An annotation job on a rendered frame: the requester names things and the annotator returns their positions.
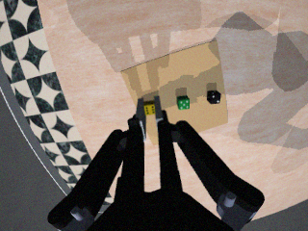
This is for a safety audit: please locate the green die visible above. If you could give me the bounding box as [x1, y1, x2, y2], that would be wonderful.
[177, 95, 190, 110]

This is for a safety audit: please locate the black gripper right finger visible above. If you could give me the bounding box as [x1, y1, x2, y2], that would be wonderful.
[154, 95, 265, 231]

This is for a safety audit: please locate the tan square mat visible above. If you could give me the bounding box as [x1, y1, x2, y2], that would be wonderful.
[120, 40, 228, 133]

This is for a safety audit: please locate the black die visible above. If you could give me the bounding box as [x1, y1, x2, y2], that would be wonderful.
[207, 90, 220, 104]

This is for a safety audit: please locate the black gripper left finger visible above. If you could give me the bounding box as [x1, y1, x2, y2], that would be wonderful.
[47, 98, 146, 231]

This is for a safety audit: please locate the yellow die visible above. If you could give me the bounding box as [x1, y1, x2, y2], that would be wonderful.
[144, 100, 155, 116]

